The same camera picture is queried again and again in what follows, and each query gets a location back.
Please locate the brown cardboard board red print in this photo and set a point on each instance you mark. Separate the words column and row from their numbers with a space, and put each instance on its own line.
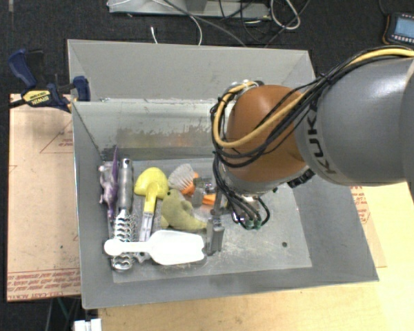
column 38, row 191

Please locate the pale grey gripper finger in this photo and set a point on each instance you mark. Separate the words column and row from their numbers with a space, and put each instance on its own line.
column 210, row 236
column 219, row 238

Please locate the grey metal bin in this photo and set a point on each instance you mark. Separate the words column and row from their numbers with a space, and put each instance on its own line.
column 262, row 253

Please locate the orange brush white bristles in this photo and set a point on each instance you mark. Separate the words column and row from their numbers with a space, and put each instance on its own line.
column 181, row 179

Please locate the purple toy animal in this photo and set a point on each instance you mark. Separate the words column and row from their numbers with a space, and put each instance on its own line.
column 109, row 185

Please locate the white plastic scoop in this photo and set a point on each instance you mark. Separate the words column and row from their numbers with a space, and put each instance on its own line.
column 169, row 247

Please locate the silver metal masher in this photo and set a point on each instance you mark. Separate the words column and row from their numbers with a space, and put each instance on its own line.
column 125, row 185

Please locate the yellow plastic scraper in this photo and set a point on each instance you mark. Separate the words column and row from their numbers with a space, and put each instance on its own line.
column 151, row 182

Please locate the green plush toy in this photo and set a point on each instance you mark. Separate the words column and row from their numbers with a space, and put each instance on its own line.
column 179, row 214

